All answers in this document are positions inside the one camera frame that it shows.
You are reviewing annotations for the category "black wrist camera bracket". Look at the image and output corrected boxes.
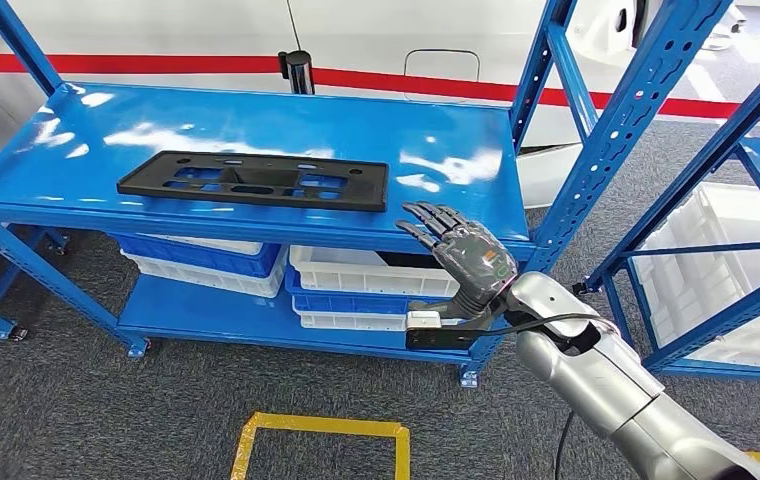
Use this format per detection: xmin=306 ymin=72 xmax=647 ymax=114
xmin=405 ymin=311 xmax=510 ymax=352

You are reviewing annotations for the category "black part inside crate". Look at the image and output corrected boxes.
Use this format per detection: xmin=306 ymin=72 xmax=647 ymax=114
xmin=376 ymin=250 xmax=444 ymax=270

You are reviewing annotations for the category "black stanchion post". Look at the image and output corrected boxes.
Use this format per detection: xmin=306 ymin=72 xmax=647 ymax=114
xmin=277 ymin=49 xmax=316 ymax=96

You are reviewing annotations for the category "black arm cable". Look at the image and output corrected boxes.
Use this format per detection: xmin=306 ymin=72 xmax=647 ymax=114
xmin=479 ymin=312 xmax=621 ymax=480

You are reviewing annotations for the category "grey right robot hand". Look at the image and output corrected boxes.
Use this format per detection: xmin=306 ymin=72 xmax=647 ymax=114
xmin=395 ymin=200 xmax=520 ymax=321

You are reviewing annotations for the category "red barrier belt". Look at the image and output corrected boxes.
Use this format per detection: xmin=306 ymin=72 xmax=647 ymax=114
xmin=0 ymin=51 xmax=760 ymax=126

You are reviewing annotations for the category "blue plastic crate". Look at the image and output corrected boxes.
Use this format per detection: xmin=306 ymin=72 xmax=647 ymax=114
xmin=285 ymin=264 xmax=414 ymax=316
xmin=111 ymin=233 xmax=283 ymax=280

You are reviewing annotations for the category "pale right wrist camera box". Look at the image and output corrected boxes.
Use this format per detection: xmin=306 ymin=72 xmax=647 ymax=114
xmin=406 ymin=309 xmax=444 ymax=331

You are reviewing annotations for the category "long black plastic part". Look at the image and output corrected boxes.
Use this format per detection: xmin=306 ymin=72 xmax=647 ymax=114
xmin=116 ymin=150 xmax=390 ymax=213

